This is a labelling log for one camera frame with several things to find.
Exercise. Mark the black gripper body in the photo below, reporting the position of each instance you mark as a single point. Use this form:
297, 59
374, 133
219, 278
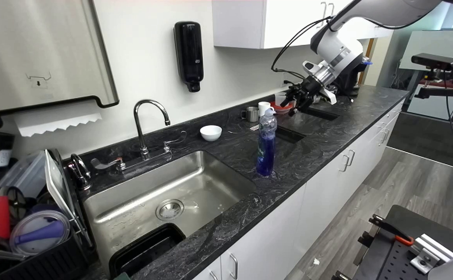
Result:
308, 94

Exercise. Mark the blue dish soap bottle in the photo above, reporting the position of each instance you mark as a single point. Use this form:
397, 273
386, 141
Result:
266, 157

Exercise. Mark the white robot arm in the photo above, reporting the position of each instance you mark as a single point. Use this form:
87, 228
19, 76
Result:
339, 49

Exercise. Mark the red dish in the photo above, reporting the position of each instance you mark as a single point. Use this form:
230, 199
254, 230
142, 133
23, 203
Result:
280, 108

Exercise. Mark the stainless steel sink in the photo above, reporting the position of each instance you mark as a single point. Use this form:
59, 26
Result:
173, 192

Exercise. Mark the black dish rack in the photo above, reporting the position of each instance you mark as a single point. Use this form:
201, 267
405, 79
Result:
39, 265

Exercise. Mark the white mug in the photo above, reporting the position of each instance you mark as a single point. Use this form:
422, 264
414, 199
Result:
263, 105

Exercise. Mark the stainless steel cup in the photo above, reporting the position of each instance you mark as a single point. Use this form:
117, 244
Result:
251, 115

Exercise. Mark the black coffee machine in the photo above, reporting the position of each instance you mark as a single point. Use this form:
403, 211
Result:
358, 80

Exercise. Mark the small white bowl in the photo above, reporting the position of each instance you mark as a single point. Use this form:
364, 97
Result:
210, 133

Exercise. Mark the white base cabinets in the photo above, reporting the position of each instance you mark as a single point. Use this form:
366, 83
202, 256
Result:
297, 223

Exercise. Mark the black table with equipment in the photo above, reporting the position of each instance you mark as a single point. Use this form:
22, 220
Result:
436, 63

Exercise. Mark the chrome gooseneck faucet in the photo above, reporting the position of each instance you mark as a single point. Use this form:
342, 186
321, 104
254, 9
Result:
137, 118

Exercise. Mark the black equipment cart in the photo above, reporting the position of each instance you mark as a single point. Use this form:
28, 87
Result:
391, 259

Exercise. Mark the silver metal bars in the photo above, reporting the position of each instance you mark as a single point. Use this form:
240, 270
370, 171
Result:
433, 255

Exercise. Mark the small curved chrome tap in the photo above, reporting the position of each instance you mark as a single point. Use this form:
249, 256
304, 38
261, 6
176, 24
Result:
79, 172

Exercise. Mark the white paper towel sheet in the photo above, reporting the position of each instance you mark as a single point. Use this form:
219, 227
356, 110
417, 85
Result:
54, 125

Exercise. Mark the white plastic board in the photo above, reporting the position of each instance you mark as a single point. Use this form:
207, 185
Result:
56, 188

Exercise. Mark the stainless paper towel dispenser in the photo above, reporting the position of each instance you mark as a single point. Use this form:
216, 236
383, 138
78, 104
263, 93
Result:
39, 52

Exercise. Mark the clear plastic container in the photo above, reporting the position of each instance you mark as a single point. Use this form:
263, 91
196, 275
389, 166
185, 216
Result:
23, 177

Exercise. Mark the clear round lid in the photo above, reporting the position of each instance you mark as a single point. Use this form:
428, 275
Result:
39, 234

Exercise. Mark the black wall soap dispenser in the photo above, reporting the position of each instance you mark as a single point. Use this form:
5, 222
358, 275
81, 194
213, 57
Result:
188, 52

